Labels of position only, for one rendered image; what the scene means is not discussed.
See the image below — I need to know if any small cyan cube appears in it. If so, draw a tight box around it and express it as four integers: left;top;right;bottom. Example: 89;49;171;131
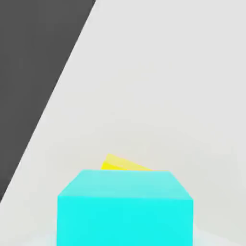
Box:
56;169;194;246

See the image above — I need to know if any small yellow cube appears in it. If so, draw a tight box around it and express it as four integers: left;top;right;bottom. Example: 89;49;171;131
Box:
100;153;154;172

